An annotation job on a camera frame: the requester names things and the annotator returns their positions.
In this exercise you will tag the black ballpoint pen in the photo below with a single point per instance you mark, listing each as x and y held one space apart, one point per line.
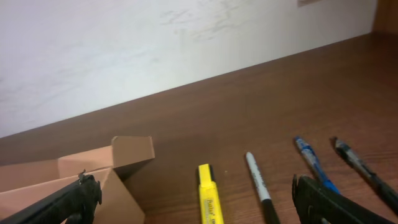
386 193

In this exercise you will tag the yellow highlighter marker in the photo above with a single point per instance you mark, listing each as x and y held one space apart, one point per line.
210 207

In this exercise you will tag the blue ballpoint pen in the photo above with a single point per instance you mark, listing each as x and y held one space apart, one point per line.
312 160

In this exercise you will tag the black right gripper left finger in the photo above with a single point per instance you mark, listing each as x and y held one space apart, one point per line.
75 203

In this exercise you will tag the brown cardboard box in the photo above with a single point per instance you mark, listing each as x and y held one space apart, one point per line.
113 166

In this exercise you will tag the grey black permanent marker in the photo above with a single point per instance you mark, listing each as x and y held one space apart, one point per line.
270 214

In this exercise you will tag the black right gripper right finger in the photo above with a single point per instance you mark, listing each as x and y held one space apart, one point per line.
315 203

